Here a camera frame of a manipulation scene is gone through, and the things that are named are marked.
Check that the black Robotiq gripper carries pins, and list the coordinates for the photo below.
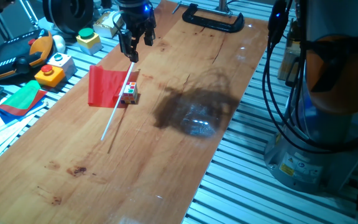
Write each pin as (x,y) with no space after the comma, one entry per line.
(135,15)

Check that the red flag with white stick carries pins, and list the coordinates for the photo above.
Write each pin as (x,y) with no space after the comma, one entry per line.
(104,87)

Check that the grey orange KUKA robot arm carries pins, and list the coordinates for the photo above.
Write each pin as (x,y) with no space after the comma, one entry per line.
(337,25)

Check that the white yellow cardboard box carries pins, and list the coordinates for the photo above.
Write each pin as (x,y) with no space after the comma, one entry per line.
(104,26)

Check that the yellow box with green button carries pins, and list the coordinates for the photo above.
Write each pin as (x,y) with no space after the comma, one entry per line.
(87,40)

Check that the small Rubik's cube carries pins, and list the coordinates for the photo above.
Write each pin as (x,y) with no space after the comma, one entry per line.
(129,93)

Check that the black C-clamp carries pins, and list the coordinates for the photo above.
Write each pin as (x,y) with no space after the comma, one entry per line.
(210,23)

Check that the white box with green button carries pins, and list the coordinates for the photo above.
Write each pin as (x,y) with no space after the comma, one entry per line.
(64,63)

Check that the black round reel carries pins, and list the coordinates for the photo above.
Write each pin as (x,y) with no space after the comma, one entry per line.
(57,15)

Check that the yellow box with red button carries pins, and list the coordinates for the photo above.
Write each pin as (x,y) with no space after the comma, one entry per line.
(50,77)

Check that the black orange teach pendant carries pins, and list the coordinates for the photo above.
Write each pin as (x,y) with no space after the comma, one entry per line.
(14,53)

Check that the folded green red blue flags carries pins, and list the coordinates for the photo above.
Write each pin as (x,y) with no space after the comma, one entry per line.
(20,99)

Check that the orange wooden board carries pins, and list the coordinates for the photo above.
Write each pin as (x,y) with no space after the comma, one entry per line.
(166,174)

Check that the tan wooden block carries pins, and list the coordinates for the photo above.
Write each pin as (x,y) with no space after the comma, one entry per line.
(286,62)

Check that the silver metal post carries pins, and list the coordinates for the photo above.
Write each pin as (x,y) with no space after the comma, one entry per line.
(224,6)

